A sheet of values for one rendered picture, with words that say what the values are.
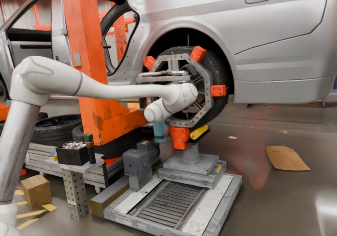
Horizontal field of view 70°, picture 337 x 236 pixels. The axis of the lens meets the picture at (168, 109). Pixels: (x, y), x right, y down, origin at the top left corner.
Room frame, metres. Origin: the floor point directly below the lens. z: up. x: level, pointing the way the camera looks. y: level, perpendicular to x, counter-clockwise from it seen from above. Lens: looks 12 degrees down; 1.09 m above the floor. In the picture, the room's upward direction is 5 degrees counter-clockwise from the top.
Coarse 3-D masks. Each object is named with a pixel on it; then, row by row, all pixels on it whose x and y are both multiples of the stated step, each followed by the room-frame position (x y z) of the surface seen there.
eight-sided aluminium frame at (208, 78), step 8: (160, 56) 1.82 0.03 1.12; (168, 56) 1.79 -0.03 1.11; (176, 56) 1.76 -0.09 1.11; (184, 56) 1.72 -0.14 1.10; (160, 64) 1.88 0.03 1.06; (192, 64) 1.70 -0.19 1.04; (200, 64) 1.71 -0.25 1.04; (200, 72) 1.67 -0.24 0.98; (208, 72) 1.67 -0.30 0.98; (208, 80) 1.64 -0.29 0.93; (208, 88) 1.64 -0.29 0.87; (208, 96) 1.65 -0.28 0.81; (208, 104) 1.64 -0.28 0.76; (200, 112) 1.68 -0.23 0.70; (168, 120) 1.83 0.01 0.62; (176, 120) 1.83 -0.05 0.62; (184, 120) 1.79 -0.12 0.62; (192, 120) 1.71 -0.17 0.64
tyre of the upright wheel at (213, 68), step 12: (180, 48) 1.83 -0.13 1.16; (192, 48) 1.79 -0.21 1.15; (204, 48) 1.95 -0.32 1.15; (204, 60) 1.74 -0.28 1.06; (216, 60) 1.81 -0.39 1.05; (216, 72) 1.70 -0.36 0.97; (216, 84) 1.70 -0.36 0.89; (228, 84) 1.82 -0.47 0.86; (216, 96) 1.70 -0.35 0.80; (228, 96) 1.86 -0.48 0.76; (216, 108) 1.70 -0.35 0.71; (204, 120) 1.75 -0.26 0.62
